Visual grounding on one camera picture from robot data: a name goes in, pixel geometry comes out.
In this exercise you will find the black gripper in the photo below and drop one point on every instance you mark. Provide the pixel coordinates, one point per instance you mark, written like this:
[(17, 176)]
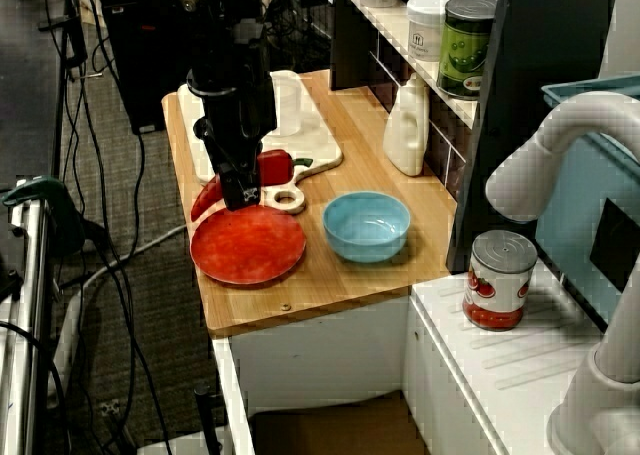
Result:
[(237, 125)]

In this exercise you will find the red toy pepper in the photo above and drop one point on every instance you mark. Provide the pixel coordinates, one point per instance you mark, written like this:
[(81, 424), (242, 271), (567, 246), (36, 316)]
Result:
[(275, 167)]

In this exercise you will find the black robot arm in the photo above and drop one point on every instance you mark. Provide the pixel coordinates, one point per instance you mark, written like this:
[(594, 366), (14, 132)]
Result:
[(220, 50)]

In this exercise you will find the red round plate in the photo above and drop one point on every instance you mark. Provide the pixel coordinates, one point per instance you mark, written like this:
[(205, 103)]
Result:
[(247, 250)]

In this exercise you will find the light wooden cutting board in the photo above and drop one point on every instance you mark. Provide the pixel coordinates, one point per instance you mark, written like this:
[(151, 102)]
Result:
[(320, 145)]

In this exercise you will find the clear open plastic jar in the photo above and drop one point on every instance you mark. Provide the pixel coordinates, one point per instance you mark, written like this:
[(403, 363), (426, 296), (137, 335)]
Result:
[(290, 110)]

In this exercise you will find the light blue bowl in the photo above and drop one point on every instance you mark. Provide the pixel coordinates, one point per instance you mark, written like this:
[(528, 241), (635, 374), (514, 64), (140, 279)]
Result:
[(367, 247)]

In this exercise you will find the white detergent bottle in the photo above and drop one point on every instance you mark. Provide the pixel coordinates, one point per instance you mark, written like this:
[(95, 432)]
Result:
[(405, 140)]

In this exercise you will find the white toy kitchen cabinet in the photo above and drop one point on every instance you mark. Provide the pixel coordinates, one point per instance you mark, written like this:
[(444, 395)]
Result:
[(320, 355)]

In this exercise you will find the green clamp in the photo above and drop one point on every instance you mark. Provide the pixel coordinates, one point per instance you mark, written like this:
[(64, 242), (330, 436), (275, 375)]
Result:
[(40, 190)]

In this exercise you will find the green peas can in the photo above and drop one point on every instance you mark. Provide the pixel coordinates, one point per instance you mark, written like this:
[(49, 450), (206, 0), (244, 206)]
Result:
[(462, 50)]

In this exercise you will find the tomato can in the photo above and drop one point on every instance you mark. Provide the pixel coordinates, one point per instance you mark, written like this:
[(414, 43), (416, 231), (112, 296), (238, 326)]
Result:
[(497, 285)]

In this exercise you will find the dark shelf unit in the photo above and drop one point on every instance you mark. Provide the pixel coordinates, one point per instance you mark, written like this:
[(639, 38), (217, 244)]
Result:
[(540, 50)]

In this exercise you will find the grey toy faucet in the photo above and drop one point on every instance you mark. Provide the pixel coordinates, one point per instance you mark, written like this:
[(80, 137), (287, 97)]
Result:
[(565, 120)]

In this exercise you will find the black metal post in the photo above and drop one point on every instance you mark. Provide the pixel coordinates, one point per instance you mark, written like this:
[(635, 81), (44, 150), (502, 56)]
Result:
[(207, 415)]

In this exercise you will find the aluminium frame rail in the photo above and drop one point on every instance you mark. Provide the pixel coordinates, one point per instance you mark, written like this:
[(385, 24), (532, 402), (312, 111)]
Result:
[(30, 275)]

